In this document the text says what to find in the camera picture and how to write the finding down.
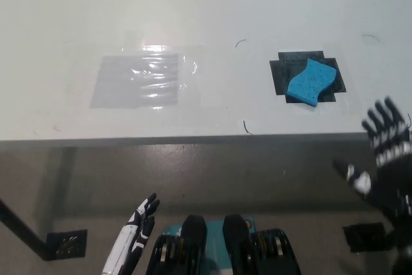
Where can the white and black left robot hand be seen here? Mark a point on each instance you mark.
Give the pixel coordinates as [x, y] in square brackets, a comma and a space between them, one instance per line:
[132, 242]

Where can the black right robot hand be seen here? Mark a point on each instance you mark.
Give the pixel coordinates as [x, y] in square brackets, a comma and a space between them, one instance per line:
[392, 175]

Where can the blue wavy sponge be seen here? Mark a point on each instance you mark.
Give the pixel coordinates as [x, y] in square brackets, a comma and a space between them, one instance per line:
[310, 83]

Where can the robot lower body legs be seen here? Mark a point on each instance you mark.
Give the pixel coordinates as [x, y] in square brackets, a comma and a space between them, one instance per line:
[235, 246]

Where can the black tape marked spot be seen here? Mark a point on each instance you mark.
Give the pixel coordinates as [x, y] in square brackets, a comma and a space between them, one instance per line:
[281, 69]

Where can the black table leg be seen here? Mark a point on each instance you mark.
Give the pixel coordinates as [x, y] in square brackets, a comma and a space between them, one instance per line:
[22, 228]

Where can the clear plastic sheet patch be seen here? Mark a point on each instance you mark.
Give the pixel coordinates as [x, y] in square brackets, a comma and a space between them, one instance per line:
[128, 83]

